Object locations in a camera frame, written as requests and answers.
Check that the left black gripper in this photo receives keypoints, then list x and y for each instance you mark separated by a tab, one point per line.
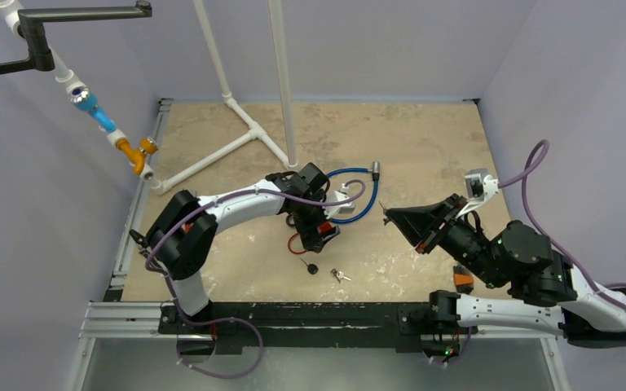
310	238

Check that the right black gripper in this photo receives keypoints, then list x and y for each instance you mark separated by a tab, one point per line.
437	226

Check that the red cable lock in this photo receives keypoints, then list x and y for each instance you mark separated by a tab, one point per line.
294	245

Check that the black head key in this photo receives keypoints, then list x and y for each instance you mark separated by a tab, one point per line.
311	268

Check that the silver key bunch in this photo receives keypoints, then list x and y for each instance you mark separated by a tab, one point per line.
339	275

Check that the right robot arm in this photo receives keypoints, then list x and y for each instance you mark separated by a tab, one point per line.
547	293

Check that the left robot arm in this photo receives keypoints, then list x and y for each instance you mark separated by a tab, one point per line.
180	239

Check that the orange brush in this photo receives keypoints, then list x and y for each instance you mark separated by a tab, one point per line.
462	278

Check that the orange pipe valve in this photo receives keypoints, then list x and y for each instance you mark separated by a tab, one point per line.
137	155

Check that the blue pipe valve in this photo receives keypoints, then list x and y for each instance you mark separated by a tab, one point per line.
86	101

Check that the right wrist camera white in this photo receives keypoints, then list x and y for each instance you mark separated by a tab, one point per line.
481	186

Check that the aluminium rail frame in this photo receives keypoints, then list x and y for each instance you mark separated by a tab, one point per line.
424	149

